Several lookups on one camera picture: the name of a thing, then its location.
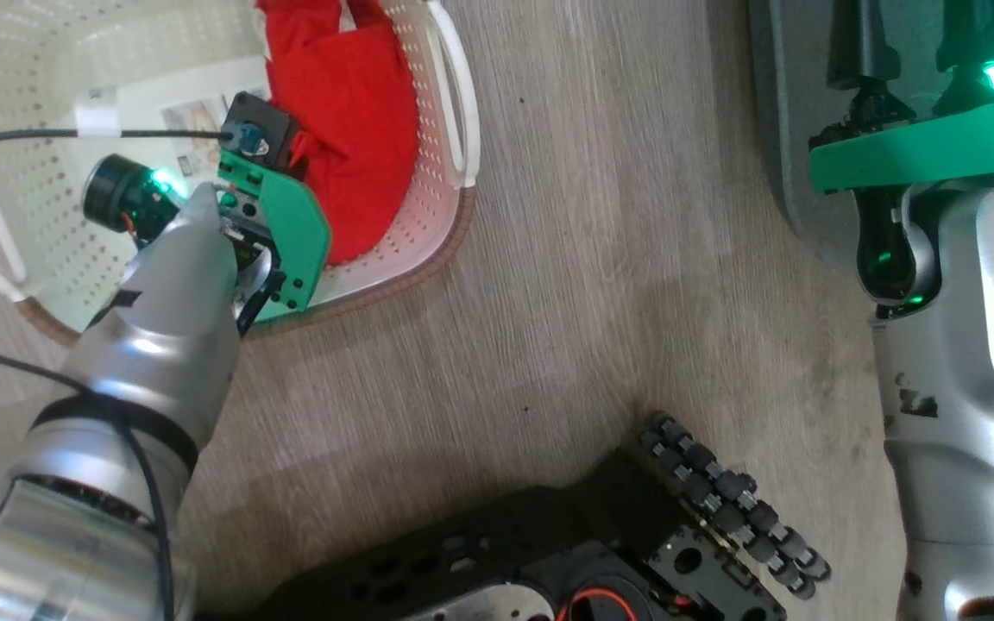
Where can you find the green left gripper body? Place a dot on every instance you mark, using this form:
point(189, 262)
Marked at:
point(290, 233)

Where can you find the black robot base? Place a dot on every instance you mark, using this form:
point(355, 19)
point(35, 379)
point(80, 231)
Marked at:
point(480, 552)

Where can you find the red cloth garment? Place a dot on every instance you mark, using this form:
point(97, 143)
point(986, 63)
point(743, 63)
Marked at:
point(350, 112)

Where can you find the printed paper label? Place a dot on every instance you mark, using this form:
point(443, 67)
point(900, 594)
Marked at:
point(195, 112)

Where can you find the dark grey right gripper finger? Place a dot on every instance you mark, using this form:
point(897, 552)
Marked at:
point(864, 43)
point(971, 34)

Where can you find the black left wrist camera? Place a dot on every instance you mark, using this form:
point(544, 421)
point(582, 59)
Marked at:
point(260, 121)

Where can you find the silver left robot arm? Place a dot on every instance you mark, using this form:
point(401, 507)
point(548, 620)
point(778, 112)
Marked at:
point(160, 328)

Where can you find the black mecanum wheel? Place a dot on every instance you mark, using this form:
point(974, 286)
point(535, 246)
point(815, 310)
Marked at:
point(730, 496)

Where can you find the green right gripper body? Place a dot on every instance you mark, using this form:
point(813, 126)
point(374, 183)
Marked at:
point(937, 151)

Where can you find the white perforated laundry basket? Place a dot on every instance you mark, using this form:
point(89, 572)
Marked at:
point(31, 69)

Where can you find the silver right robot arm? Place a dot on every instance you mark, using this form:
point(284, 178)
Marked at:
point(963, 431)

